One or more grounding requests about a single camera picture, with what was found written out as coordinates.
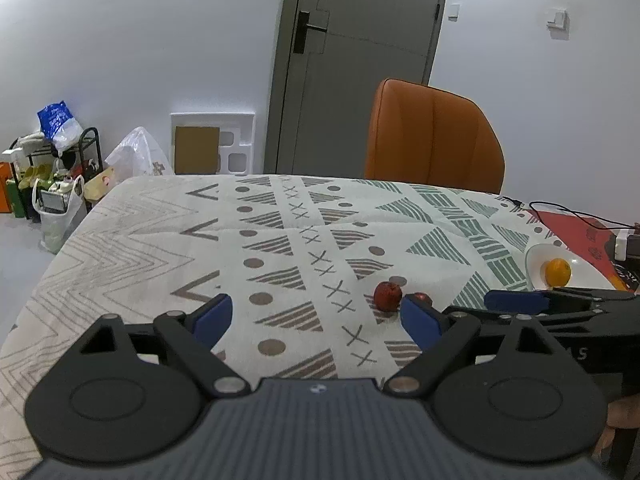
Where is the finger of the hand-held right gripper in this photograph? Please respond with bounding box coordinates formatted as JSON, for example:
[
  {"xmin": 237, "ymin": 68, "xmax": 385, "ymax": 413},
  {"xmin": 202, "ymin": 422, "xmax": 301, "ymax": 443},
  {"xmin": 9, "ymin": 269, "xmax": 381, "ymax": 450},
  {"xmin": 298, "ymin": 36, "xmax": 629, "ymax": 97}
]
[
  {"xmin": 444, "ymin": 305, "xmax": 598, "ymax": 325},
  {"xmin": 484, "ymin": 287, "xmax": 596, "ymax": 313}
]

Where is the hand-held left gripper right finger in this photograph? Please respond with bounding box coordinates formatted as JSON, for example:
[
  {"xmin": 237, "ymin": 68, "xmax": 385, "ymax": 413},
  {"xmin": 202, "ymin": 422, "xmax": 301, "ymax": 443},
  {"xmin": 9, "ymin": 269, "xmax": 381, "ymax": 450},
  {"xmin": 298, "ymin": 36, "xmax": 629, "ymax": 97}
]
[{"xmin": 384, "ymin": 294, "xmax": 568, "ymax": 398}]

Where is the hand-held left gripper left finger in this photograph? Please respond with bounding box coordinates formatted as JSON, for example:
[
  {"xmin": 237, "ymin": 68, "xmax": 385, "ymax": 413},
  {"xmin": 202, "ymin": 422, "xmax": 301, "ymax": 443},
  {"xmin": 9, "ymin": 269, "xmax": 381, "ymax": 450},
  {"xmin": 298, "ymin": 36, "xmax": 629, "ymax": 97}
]
[{"xmin": 65, "ymin": 293, "xmax": 251, "ymax": 398}]

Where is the red apple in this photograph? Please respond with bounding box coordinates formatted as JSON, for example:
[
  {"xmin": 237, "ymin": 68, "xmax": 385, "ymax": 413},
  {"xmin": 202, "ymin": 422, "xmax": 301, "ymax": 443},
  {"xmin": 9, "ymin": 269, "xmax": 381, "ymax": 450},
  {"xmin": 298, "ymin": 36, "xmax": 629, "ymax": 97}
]
[{"xmin": 374, "ymin": 281, "xmax": 402, "ymax": 311}]

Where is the large orange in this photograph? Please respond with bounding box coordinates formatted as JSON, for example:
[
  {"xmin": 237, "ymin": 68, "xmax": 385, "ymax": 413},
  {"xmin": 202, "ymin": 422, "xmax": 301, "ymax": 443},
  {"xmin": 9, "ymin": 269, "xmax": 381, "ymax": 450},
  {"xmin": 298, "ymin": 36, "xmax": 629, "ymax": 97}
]
[{"xmin": 545, "ymin": 258, "xmax": 572, "ymax": 287}]

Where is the white plate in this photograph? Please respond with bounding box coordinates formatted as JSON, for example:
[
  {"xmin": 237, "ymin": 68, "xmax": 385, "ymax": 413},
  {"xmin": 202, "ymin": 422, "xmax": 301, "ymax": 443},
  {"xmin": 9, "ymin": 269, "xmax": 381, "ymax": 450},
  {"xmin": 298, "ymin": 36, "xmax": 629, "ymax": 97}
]
[{"xmin": 525, "ymin": 242, "xmax": 617, "ymax": 292}]

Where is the person's right hand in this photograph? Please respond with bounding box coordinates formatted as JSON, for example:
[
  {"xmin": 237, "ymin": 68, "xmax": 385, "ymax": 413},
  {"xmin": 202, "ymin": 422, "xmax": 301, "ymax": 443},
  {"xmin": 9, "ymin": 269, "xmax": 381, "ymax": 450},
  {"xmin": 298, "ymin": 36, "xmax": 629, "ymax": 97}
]
[{"xmin": 595, "ymin": 394, "xmax": 640, "ymax": 461}]

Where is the red printed mat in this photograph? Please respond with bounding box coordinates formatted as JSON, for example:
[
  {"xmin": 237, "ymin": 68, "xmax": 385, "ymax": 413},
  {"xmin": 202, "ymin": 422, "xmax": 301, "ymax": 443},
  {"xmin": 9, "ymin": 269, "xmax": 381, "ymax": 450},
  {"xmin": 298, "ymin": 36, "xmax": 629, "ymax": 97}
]
[{"xmin": 530, "ymin": 209, "xmax": 640, "ymax": 293}]

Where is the brown cardboard sheet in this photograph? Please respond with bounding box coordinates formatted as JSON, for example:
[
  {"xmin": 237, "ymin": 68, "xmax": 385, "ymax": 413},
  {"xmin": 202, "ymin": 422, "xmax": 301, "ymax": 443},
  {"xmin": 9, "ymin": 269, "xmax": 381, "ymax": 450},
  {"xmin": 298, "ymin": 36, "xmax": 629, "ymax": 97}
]
[{"xmin": 174, "ymin": 126, "xmax": 221, "ymax": 175}]

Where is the beige bag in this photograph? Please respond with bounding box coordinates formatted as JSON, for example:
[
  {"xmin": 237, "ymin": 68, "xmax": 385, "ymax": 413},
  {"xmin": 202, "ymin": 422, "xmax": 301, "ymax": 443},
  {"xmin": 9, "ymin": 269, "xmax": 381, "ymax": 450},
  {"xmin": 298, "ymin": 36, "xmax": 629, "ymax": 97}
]
[{"xmin": 84, "ymin": 167, "xmax": 118, "ymax": 203}]

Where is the white plastic bag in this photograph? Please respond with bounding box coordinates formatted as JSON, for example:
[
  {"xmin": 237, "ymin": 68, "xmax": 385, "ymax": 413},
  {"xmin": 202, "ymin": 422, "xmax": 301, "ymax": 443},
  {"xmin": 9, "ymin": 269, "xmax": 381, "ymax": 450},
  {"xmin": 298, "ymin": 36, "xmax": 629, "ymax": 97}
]
[{"xmin": 105, "ymin": 126, "xmax": 175, "ymax": 178}]

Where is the white shopping bag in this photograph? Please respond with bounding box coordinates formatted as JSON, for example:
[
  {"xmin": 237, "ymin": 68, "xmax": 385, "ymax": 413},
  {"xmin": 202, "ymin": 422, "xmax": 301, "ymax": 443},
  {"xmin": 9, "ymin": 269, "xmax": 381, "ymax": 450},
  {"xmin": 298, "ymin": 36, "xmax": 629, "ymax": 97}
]
[{"xmin": 32, "ymin": 175, "xmax": 88, "ymax": 253}]

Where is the orange chair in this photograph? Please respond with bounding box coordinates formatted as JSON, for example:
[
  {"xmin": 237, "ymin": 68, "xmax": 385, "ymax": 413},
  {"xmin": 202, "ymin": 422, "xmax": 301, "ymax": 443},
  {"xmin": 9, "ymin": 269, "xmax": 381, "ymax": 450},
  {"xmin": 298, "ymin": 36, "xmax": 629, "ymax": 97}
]
[{"xmin": 364, "ymin": 78, "xmax": 506, "ymax": 195}]

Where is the white foam packaging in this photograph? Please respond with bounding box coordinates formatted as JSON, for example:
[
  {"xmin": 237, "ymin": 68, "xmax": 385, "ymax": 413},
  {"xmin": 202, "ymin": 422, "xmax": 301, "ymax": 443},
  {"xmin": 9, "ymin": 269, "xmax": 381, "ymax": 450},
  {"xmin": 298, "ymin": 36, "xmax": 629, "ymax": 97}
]
[{"xmin": 170, "ymin": 112, "xmax": 256, "ymax": 176}]

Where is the black metal rack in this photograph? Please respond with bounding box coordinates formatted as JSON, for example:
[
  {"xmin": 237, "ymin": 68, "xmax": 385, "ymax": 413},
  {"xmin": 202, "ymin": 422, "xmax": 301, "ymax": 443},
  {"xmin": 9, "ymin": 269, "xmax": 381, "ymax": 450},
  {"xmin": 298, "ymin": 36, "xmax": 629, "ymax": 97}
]
[{"xmin": 10, "ymin": 127, "xmax": 103, "ymax": 211}]

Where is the orange box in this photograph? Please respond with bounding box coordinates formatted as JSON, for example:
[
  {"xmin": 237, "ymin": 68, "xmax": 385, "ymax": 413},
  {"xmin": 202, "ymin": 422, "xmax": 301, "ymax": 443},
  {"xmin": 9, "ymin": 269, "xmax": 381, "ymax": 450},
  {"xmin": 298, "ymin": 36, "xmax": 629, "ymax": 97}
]
[{"xmin": 0, "ymin": 162, "xmax": 15, "ymax": 215}]

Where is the blue plastic bag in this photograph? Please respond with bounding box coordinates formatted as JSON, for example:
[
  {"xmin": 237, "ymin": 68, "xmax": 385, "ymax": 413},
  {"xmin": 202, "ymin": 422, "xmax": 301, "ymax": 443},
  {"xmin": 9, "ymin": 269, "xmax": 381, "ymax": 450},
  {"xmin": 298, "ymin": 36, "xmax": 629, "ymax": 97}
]
[{"xmin": 37, "ymin": 101, "xmax": 83, "ymax": 152}]

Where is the grey door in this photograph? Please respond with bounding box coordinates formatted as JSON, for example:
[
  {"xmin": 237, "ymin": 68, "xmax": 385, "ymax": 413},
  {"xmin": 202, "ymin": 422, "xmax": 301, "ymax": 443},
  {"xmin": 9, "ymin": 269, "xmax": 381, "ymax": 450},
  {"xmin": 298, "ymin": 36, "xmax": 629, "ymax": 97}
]
[{"xmin": 263, "ymin": 0, "xmax": 452, "ymax": 176}]

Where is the black cable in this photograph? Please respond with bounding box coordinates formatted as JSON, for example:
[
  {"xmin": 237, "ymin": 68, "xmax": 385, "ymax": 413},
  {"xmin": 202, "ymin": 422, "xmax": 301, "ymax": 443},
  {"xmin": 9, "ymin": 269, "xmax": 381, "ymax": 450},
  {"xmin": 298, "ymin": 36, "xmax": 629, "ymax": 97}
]
[{"xmin": 500, "ymin": 195, "xmax": 640, "ymax": 231}]

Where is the black door handle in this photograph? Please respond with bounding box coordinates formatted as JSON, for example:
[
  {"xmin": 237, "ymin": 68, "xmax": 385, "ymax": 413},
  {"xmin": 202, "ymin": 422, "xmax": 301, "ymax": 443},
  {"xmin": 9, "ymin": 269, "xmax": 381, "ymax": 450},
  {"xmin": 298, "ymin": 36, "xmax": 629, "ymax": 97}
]
[{"xmin": 293, "ymin": 10, "xmax": 330, "ymax": 54}]

